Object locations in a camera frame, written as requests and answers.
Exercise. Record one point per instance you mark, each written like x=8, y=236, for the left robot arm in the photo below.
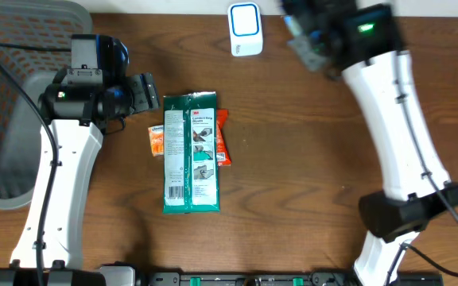
x=74, y=110

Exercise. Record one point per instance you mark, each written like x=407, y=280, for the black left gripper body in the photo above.
x=145, y=96

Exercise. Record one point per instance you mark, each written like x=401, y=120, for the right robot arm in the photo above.
x=364, y=47

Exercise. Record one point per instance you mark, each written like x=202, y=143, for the orange Kleenex tissue pack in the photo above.
x=156, y=138

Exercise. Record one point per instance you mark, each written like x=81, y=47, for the grey plastic mesh basket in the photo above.
x=34, y=38

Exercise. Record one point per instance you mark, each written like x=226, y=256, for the white barcode scanner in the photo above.
x=245, y=28

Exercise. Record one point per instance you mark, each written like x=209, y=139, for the red snack bag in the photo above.
x=222, y=155

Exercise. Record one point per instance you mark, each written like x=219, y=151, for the green 3M gloves package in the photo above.
x=190, y=164

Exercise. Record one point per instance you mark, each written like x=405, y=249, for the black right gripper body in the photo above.
x=316, y=49

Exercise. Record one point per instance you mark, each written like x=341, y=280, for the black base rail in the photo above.
x=319, y=278

